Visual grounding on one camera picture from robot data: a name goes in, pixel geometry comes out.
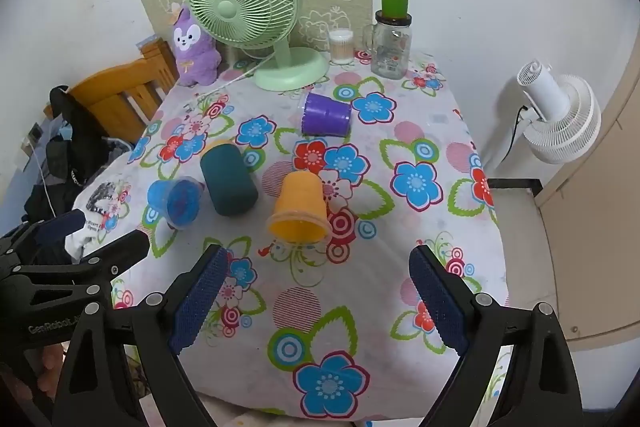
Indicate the wooden chair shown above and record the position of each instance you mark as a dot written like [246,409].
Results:
[115,97]

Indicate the white printed cloth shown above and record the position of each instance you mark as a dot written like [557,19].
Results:
[102,207]

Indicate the green plastic cup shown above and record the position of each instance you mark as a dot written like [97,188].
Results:
[395,3]

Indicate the cotton swab container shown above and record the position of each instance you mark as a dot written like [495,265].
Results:
[341,47]

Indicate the floral tablecloth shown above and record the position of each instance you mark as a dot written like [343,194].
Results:
[350,287]

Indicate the purple plush toy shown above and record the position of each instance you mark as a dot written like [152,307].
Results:
[194,59]

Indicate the dark teal plastic cup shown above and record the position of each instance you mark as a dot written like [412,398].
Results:
[227,179]

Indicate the person's left hand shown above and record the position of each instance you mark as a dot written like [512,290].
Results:
[51,364]

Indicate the blue plastic cup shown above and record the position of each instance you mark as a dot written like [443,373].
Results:
[172,202]

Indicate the green desk fan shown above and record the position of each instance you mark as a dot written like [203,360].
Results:
[230,9]

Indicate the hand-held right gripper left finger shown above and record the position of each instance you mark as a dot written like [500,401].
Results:
[200,297]

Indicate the purple plastic cup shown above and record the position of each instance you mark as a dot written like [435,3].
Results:
[325,114]

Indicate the orange plastic cup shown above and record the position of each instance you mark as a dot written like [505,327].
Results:
[299,204]

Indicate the dark clothes pile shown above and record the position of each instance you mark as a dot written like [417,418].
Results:
[75,147]

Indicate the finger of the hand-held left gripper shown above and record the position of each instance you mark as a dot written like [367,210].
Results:
[117,252]
[62,223]

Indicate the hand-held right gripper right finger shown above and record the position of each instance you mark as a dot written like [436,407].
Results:
[441,302]

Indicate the white standing fan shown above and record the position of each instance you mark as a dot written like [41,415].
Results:
[560,117]

